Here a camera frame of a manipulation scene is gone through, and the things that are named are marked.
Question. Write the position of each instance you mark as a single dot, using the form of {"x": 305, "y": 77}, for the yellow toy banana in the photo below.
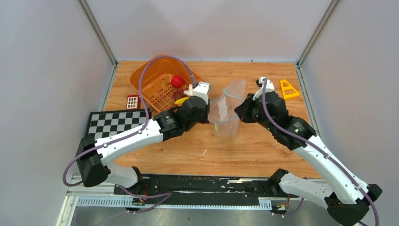
{"x": 180, "y": 101}

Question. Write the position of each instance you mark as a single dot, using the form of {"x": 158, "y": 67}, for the black white checkerboard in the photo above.
{"x": 110, "y": 123}

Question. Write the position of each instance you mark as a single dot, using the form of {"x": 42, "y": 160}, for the aluminium frame post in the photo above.
{"x": 97, "y": 30}
{"x": 318, "y": 31}

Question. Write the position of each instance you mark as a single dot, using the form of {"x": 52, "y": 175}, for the black mounting base plate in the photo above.
{"x": 209, "y": 190}

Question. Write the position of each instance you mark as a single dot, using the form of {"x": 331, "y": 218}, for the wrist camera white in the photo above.
{"x": 265, "y": 85}
{"x": 202, "y": 90}

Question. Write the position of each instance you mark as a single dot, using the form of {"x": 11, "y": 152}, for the yellow triangular plastic stand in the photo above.
{"x": 288, "y": 90}

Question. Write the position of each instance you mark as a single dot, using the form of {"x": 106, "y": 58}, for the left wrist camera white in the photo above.
{"x": 202, "y": 90}

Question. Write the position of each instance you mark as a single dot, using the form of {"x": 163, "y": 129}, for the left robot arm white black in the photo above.
{"x": 95, "y": 157}

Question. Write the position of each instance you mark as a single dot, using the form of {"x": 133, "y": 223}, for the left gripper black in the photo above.
{"x": 205, "y": 118}

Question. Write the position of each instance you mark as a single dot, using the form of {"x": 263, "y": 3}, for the clear zip top bag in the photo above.
{"x": 222, "y": 114}

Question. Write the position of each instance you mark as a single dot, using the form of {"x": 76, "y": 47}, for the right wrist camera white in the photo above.
{"x": 265, "y": 85}

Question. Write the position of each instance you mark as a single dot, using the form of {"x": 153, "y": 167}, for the red toy apple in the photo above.
{"x": 177, "y": 81}

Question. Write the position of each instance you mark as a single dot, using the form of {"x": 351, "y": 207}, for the purple toy grapes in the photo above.
{"x": 178, "y": 94}

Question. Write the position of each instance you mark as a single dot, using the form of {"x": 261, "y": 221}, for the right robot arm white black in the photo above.
{"x": 346, "y": 197}

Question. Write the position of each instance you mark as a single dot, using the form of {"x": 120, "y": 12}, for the left aluminium frame post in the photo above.
{"x": 97, "y": 30}

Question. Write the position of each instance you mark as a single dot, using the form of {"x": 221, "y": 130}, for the right aluminium frame post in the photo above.
{"x": 318, "y": 31}

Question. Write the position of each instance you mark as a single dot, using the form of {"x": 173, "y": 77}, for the white toy mushroom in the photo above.
{"x": 189, "y": 91}

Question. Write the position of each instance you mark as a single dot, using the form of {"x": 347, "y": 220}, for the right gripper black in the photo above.
{"x": 243, "y": 110}

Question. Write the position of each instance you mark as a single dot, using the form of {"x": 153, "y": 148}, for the orange plastic basket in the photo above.
{"x": 153, "y": 80}

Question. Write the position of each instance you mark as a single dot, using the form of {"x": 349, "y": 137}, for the red white grid block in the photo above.
{"x": 133, "y": 102}

